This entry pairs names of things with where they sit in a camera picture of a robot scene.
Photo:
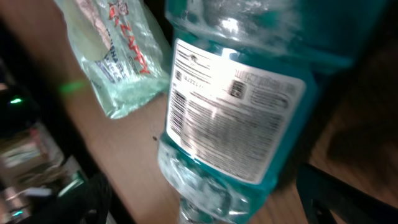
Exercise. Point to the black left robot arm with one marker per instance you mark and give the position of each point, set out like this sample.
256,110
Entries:
32,164

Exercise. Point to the light blue tissue pack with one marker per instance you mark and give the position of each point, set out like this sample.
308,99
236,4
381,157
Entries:
121,49

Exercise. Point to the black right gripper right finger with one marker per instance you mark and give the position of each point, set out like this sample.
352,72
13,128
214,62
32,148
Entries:
321,194

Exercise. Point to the blue mouthwash bottle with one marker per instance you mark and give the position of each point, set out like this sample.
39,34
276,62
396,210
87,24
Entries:
245,77

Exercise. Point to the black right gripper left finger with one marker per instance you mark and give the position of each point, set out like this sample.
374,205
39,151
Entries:
88,203

